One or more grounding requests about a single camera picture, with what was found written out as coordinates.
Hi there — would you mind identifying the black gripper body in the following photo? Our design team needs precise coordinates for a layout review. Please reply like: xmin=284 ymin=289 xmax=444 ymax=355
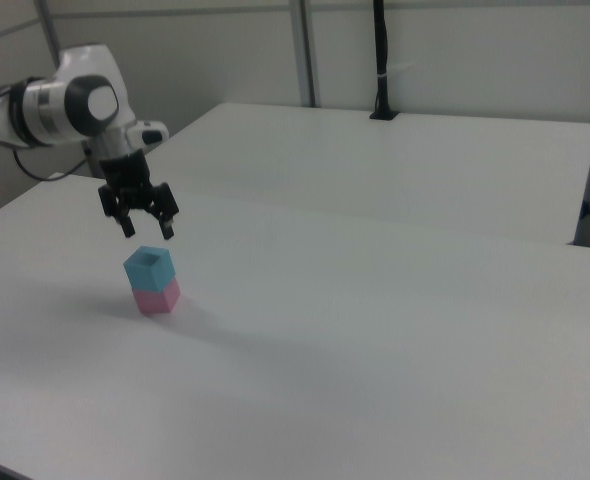
xmin=98 ymin=151 xmax=163 ymax=212

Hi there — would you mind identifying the black camera pole with base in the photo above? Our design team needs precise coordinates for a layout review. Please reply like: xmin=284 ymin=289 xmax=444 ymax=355
xmin=368 ymin=0 xmax=401 ymax=122

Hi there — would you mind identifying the blue cube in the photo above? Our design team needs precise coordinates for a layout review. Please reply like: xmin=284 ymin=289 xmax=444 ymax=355
xmin=123 ymin=245 xmax=177 ymax=294

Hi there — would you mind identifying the pink cube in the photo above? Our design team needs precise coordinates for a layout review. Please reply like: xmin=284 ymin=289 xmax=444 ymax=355
xmin=131 ymin=278 xmax=182 ymax=316

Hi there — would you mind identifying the grey partition post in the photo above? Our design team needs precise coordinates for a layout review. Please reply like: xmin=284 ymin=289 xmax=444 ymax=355
xmin=289 ymin=0 xmax=323 ymax=108

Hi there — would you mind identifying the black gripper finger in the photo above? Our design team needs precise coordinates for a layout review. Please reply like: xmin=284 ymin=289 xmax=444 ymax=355
xmin=146 ymin=181 xmax=181 ymax=242
xmin=97 ymin=184 xmax=137 ymax=239

